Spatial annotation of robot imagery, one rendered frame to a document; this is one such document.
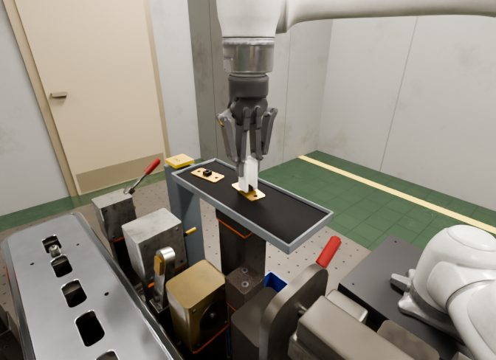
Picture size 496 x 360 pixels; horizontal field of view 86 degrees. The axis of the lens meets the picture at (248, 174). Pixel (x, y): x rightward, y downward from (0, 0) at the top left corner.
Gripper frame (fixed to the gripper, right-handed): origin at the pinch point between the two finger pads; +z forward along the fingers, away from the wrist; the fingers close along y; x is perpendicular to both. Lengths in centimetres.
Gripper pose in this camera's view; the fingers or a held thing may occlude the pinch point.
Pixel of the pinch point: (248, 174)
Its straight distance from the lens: 57.4
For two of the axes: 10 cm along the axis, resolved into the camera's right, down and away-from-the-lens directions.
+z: 0.0, 8.9, 4.5
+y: -8.4, 2.4, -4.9
